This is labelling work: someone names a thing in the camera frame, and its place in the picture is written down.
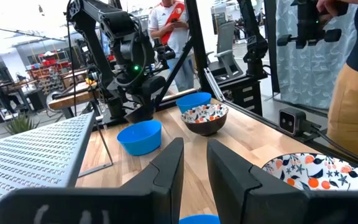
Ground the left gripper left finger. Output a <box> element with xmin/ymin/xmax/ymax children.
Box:
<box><xmin>0</xmin><ymin>138</ymin><xmax>185</xmax><ymax>224</ymax></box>

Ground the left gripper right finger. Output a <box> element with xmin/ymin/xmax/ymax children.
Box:
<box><xmin>206</xmin><ymin>139</ymin><xmax>358</xmax><ymax>224</ymax></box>

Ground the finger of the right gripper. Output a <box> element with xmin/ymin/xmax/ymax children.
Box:
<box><xmin>139</xmin><ymin>106</ymin><xmax>155</xmax><ymax>124</ymax></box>
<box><xmin>124</xmin><ymin>106</ymin><xmax>140</xmax><ymax>124</ymax></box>

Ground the blue plastic bowl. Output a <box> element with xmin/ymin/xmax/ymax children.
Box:
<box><xmin>178</xmin><ymin>213</ymin><xmax>221</xmax><ymax>224</ymax></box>
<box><xmin>116</xmin><ymin>119</ymin><xmax>163</xmax><ymax>157</ymax></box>
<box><xmin>175</xmin><ymin>91</ymin><xmax>213</xmax><ymax>114</ymax></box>

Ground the floral patterned ceramic bowl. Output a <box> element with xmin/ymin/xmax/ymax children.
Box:
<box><xmin>261</xmin><ymin>152</ymin><xmax>358</xmax><ymax>191</ymax></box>
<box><xmin>180</xmin><ymin>103</ymin><xmax>229</xmax><ymax>137</ymax></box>

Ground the wooden workbench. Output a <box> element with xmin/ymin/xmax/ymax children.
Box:
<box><xmin>47</xmin><ymin>80</ymin><xmax>101</xmax><ymax>119</ymax></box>

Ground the silver metal bar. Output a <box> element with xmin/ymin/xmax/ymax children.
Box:
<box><xmin>203</xmin><ymin>67</ymin><xmax>227</xmax><ymax>103</ymax></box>

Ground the person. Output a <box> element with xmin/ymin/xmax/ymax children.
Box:
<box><xmin>315</xmin><ymin>0</ymin><xmax>358</xmax><ymax>167</ymax></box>
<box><xmin>147</xmin><ymin>0</ymin><xmax>196</xmax><ymax>93</ymax></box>

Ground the grey office chair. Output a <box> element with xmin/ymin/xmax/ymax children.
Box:
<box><xmin>206</xmin><ymin>20</ymin><xmax>245</xmax><ymax>82</ymax></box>

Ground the black drawer cabinet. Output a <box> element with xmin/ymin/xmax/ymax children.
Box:
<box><xmin>218</xmin><ymin>76</ymin><xmax>265</xmax><ymax>117</ymax></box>

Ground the shelf with red bins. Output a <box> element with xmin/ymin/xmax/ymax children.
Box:
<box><xmin>25</xmin><ymin>51</ymin><xmax>73</xmax><ymax>96</ymax></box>

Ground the spiky green potted plant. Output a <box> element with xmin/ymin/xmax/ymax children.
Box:
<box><xmin>4</xmin><ymin>113</ymin><xmax>40</xmax><ymax>136</ymax></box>

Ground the grey perforated metal rack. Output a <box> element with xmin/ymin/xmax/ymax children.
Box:
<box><xmin>0</xmin><ymin>111</ymin><xmax>114</xmax><ymax>224</ymax></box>

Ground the leaf patterned grey curtain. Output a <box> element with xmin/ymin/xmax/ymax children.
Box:
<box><xmin>275</xmin><ymin>0</ymin><xmax>358</xmax><ymax>110</ymax></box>

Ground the black aluminium table frame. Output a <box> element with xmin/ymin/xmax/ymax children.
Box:
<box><xmin>152</xmin><ymin>0</ymin><xmax>358</xmax><ymax>184</ymax></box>

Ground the small black table camera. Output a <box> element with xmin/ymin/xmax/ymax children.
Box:
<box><xmin>277</xmin><ymin>107</ymin><xmax>308</xmax><ymax>138</ymax></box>

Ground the black camera cable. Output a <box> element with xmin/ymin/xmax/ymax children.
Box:
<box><xmin>305</xmin><ymin>123</ymin><xmax>358</xmax><ymax>175</ymax></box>

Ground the black handheld camera gimbal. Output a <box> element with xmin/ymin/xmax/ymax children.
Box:
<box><xmin>277</xmin><ymin>0</ymin><xmax>350</xmax><ymax>50</ymax></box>

